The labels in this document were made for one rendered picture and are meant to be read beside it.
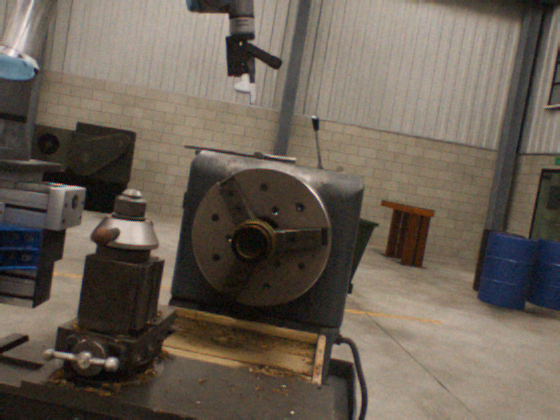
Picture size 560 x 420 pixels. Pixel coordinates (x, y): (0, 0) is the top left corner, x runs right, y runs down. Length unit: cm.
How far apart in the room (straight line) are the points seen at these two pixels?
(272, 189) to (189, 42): 1023
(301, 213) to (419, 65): 1108
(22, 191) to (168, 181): 989
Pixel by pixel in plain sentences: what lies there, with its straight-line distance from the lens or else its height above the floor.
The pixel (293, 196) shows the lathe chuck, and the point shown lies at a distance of 122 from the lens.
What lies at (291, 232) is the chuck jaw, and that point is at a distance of 116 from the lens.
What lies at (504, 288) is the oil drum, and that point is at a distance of 750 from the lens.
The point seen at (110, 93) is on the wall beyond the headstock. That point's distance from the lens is 1133.
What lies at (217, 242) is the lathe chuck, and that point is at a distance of 125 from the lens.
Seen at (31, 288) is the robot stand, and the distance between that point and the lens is 133.
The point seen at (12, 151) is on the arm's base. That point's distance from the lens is 134.
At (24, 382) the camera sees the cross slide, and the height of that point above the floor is 97.
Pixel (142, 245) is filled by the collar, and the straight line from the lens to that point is 64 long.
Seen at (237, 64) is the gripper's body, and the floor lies 152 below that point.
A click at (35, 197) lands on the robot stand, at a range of 130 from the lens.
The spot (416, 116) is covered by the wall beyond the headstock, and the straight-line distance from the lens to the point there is 1212.
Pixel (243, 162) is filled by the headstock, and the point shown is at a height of 124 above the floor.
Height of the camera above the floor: 123
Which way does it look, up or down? 4 degrees down
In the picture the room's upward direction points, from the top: 9 degrees clockwise
